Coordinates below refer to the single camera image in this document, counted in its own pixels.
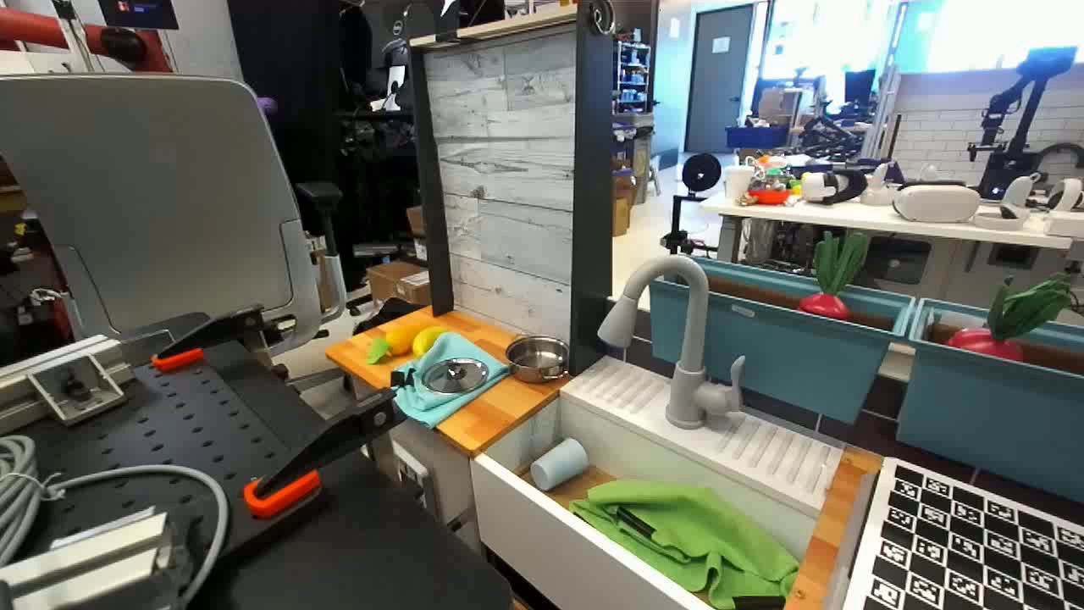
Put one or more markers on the silver pot lid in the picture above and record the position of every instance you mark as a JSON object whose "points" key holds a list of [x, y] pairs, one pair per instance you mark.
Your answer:
{"points": [[454, 375]]}

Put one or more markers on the black background robot arm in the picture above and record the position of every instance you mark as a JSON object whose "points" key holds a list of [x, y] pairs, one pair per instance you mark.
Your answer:
{"points": [[1018, 105]]}

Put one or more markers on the small silver pot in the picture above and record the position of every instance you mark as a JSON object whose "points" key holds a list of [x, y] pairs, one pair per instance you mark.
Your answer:
{"points": [[537, 360]]}

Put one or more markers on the wooden countertop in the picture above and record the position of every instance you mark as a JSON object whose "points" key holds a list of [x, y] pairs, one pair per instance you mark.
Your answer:
{"points": [[495, 413]]}

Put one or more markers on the yellow banana toy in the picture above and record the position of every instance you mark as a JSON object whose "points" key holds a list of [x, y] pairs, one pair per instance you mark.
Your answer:
{"points": [[429, 337]]}

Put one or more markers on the white wood backsplash panel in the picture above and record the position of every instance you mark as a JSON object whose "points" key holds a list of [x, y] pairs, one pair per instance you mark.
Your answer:
{"points": [[510, 170]]}

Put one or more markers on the orange toy vegetable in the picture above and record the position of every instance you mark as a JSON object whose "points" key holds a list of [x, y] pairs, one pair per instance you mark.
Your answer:
{"points": [[397, 334]]}

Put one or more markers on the cardboard box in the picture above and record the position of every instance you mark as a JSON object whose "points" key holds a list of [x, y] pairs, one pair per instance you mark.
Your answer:
{"points": [[394, 279]]}

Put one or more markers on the teal cloth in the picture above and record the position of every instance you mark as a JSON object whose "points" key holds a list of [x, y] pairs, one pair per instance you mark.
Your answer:
{"points": [[429, 403]]}

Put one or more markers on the grey faucet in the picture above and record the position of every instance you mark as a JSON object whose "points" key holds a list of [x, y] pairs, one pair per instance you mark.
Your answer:
{"points": [[690, 360]]}

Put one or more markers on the light blue cup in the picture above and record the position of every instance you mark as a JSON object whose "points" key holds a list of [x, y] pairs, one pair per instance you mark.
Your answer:
{"points": [[562, 461]]}

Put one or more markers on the green toy vegetable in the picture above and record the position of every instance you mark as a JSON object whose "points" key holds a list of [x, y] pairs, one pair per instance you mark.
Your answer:
{"points": [[379, 350]]}

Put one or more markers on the white sink basin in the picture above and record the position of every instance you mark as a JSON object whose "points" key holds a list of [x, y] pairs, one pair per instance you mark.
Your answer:
{"points": [[544, 532]]}

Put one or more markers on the white ribbed drainboard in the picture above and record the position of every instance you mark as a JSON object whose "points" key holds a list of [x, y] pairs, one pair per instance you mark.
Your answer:
{"points": [[735, 442]]}

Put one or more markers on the teal plastic bin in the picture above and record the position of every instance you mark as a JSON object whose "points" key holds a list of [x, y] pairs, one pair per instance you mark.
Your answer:
{"points": [[994, 408], [780, 353]]}

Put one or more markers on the colourful toy pile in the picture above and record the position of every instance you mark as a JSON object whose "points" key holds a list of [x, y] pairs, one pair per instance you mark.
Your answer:
{"points": [[771, 184]]}

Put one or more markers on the green cloth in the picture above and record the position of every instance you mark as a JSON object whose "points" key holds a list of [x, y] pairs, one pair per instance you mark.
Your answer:
{"points": [[690, 538]]}

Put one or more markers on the wooden shelf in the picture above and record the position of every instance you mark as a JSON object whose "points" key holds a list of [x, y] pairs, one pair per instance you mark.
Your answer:
{"points": [[495, 29]]}

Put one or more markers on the red radish toy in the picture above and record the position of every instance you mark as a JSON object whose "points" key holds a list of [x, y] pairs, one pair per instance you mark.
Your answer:
{"points": [[836, 277], [1003, 324]]}

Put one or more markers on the grey door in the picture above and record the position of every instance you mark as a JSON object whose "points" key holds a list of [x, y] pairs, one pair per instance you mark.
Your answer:
{"points": [[720, 71]]}

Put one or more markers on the white background table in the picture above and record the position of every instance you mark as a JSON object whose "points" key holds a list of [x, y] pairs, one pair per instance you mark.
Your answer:
{"points": [[891, 221]]}

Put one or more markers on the wooden board under checkerboard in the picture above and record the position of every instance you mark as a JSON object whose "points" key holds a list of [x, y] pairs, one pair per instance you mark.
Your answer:
{"points": [[832, 530]]}

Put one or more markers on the black perforated board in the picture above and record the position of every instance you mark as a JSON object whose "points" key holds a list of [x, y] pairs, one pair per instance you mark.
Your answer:
{"points": [[172, 425]]}

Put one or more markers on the white VR headset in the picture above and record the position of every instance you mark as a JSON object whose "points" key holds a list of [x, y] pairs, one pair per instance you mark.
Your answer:
{"points": [[936, 201]]}

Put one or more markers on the grey flat panel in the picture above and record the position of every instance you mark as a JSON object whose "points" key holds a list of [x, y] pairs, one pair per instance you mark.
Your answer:
{"points": [[148, 190]]}

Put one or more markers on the black white checkerboard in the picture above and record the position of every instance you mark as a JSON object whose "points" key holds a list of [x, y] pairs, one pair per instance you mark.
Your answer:
{"points": [[972, 542]]}

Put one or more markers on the red padded bar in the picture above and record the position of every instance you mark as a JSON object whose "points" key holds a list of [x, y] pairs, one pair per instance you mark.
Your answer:
{"points": [[107, 37]]}

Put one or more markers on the aluminium extrusion bar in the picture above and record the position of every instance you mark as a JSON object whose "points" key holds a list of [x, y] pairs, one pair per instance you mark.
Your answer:
{"points": [[78, 560]]}

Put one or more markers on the black frame post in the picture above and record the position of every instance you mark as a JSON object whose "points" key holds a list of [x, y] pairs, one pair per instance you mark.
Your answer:
{"points": [[429, 181], [590, 170]]}

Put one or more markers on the black camera stand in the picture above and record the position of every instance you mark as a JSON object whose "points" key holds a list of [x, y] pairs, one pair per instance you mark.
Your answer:
{"points": [[698, 174]]}

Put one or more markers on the aluminium extrusion bracket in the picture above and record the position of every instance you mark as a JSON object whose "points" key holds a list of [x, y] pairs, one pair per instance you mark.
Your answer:
{"points": [[68, 379]]}

